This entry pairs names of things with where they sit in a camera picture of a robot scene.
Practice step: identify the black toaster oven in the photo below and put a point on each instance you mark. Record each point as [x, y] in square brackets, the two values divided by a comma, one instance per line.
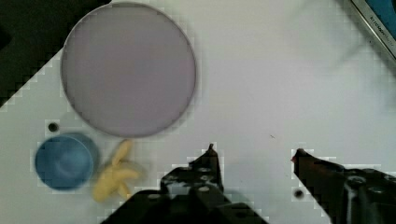
[380, 18]

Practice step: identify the yellow toy banana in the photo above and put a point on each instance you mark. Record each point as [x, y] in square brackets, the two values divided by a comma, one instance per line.
[112, 178]

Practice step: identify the blue bowl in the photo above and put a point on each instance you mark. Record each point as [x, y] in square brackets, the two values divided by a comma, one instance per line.
[66, 161]

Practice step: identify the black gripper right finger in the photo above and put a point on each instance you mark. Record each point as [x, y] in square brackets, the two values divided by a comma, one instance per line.
[348, 196]

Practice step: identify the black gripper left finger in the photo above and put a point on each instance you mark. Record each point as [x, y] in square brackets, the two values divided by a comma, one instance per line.
[187, 195]

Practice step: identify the round purple plate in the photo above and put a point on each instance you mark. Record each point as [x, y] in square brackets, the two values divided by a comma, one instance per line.
[128, 70]

